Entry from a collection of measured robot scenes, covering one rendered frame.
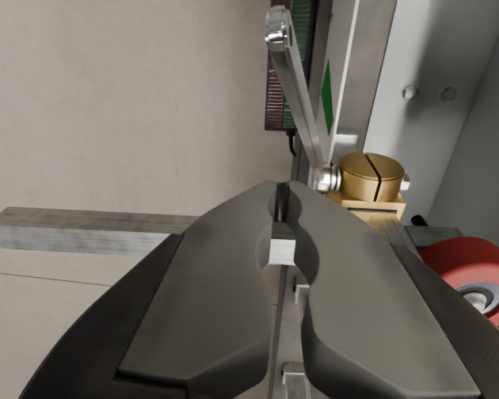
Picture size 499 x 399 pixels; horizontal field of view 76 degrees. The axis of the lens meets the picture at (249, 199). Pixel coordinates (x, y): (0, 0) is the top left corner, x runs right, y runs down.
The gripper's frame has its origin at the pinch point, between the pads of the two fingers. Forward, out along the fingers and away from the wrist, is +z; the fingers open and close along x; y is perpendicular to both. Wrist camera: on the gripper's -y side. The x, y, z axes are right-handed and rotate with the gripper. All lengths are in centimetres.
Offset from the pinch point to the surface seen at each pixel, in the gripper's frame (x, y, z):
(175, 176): -34, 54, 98
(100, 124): -59, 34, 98
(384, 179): 8.3, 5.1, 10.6
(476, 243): 15.9, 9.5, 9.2
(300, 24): 2.5, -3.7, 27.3
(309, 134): 1.4, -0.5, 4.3
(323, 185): 4.2, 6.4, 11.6
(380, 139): 16.7, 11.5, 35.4
